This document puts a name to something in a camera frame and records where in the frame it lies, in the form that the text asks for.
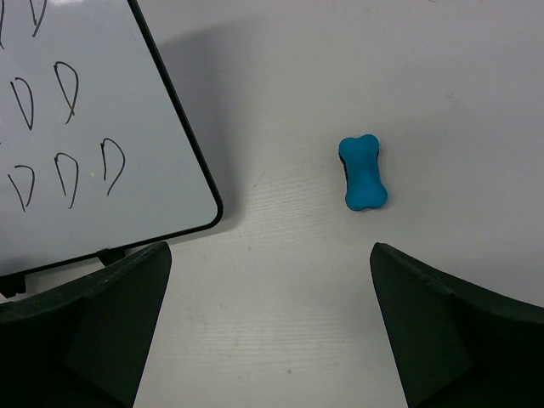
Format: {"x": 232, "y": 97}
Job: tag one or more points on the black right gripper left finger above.
{"x": 85, "y": 343}

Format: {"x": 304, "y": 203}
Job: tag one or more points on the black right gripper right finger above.
{"x": 456, "y": 344}

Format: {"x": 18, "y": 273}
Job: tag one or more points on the blue bone-shaped eraser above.
{"x": 364, "y": 187}

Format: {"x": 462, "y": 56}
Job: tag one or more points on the white whiteboard black frame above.
{"x": 96, "y": 150}

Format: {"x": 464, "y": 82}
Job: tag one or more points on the black whiteboard stand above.
{"x": 12, "y": 285}

